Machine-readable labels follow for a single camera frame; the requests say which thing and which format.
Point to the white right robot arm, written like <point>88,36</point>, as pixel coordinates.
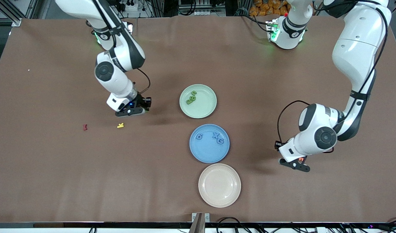
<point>117,81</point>

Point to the blue plate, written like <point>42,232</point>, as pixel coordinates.
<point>207,152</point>

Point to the black table edge rail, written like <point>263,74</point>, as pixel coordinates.
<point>88,224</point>

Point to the silver frame corner bracket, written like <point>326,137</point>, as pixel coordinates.
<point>16,22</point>
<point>385,18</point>

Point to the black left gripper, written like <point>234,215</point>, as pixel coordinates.
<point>278,145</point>

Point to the white power strip with plugs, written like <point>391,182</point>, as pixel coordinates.
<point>130,6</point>

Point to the blue foam letter G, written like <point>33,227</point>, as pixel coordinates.
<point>217,141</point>

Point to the white socket strip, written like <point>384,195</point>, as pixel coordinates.
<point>204,13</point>

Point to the yellow foam letter K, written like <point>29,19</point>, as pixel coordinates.
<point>120,126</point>

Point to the silver clamp bracket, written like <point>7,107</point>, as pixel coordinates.
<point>207,217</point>

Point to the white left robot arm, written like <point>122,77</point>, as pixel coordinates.
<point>356,48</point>

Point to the orange packet pile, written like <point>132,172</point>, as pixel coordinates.
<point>266,8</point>

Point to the blue foam letter X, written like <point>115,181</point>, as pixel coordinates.
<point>215,135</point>

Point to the dark metal post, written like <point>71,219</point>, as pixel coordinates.
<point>198,225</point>

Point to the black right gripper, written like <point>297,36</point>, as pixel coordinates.
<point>142,101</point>

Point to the beige plate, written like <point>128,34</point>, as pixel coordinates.
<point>219,185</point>

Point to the blue foam number 9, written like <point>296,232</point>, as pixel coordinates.
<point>197,137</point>

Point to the green plate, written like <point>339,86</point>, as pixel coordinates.
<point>203,106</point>

